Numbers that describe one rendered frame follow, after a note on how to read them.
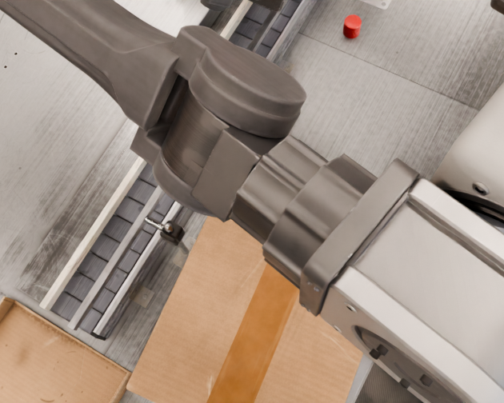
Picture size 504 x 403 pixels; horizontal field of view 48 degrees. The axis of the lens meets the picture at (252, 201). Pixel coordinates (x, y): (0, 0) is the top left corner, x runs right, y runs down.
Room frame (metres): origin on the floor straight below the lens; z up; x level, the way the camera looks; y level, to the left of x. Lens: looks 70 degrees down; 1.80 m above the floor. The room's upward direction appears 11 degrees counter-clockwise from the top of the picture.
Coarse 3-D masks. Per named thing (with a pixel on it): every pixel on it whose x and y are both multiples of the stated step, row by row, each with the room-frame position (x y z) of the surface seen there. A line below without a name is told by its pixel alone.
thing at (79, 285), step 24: (288, 0) 0.73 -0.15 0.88; (240, 24) 0.69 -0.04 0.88; (264, 48) 0.63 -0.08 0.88; (144, 168) 0.43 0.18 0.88; (144, 192) 0.38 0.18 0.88; (120, 216) 0.35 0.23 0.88; (96, 240) 0.31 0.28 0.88; (120, 240) 0.31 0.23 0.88; (144, 240) 0.30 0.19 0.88; (96, 264) 0.27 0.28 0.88; (120, 264) 0.26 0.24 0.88; (72, 288) 0.24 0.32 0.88; (120, 288) 0.23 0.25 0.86; (72, 312) 0.20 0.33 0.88; (96, 312) 0.19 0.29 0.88
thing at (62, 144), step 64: (320, 0) 0.75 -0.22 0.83; (448, 0) 0.69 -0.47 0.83; (0, 64) 0.75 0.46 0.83; (64, 64) 0.72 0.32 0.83; (320, 64) 0.60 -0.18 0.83; (384, 64) 0.57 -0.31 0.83; (448, 64) 0.55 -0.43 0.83; (0, 128) 0.60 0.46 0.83; (64, 128) 0.57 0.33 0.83; (128, 128) 0.54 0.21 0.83; (320, 128) 0.46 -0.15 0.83; (384, 128) 0.44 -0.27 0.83; (448, 128) 0.41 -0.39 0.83; (0, 192) 0.46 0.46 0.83; (64, 192) 0.44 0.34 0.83; (0, 256) 0.34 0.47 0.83; (64, 256) 0.31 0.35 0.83; (64, 320) 0.20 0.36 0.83; (128, 320) 0.18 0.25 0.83
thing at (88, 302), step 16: (272, 16) 0.63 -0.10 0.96; (256, 48) 0.58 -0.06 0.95; (160, 192) 0.34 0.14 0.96; (144, 208) 0.32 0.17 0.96; (144, 224) 0.30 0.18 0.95; (128, 240) 0.28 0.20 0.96; (112, 256) 0.25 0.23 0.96; (112, 272) 0.23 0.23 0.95; (96, 288) 0.21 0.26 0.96; (80, 320) 0.17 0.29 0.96
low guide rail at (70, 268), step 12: (240, 12) 0.69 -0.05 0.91; (228, 24) 0.67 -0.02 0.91; (228, 36) 0.65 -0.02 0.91; (132, 168) 0.42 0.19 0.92; (132, 180) 0.40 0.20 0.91; (120, 192) 0.38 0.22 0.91; (108, 204) 0.36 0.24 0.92; (108, 216) 0.34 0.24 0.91; (96, 228) 0.32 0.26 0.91; (84, 240) 0.31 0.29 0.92; (84, 252) 0.29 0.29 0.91; (72, 264) 0.27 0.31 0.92; (60, 276) 0.25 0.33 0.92; (60, 288) 0.23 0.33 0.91; (48, 300) 0.22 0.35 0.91
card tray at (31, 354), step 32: (0, 320) 0.22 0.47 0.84; (32, 320) 0.21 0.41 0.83; (0, 352) 0.16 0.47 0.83; (32, 352) 0.15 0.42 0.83; (64, 352) 0.14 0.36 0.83; (96, 352) 0.13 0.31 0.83; (0, 384) 0.11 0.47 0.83; (32, 384) 0.10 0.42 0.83; (64, 384) 0.09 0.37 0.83; (96, 384) 0.08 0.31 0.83
